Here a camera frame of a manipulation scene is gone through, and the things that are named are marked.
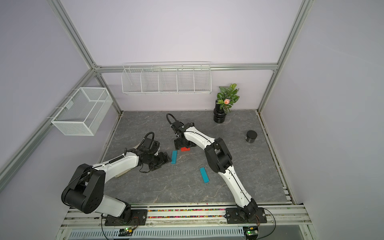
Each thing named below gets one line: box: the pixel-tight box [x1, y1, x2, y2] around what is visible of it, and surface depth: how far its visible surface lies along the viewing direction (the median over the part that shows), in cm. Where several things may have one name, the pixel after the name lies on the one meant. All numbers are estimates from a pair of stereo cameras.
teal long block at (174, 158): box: [171, 150, 178, 164], surface depth 95 cm
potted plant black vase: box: [213, 83, 240, 124], surface depth 98 cm
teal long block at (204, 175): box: [199, 167, 210, 184], surface depth 88 cm
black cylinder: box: [245, 130, 258, 143], surface depth 104 cm
